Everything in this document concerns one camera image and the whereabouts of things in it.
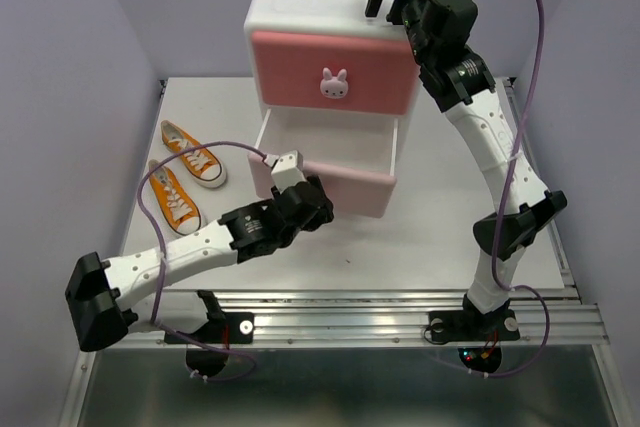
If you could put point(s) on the orange sneaker front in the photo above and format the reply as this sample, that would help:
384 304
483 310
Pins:
179 210

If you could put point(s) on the dark pink top drawer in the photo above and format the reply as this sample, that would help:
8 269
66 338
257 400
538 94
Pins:
288 67

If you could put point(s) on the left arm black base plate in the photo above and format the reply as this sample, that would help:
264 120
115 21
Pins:
210 356

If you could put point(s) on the orange sneaker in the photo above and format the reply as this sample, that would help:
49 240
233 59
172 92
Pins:
179 210
204 167

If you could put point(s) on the light pink bottom drawer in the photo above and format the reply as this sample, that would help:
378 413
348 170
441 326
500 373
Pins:
354 154

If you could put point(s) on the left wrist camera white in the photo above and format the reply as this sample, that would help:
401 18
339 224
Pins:
288 170

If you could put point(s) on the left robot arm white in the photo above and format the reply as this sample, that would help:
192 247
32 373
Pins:
108 298

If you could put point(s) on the white plastic drawer cabinet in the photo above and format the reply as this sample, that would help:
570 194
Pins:
320 7

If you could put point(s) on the pink bunny knob top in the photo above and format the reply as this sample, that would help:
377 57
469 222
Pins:
334 86

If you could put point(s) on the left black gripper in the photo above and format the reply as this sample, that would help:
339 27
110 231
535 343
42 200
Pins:
325 215

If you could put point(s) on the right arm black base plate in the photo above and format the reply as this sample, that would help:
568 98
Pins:
478 336

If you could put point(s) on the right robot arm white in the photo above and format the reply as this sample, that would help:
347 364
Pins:
461 84

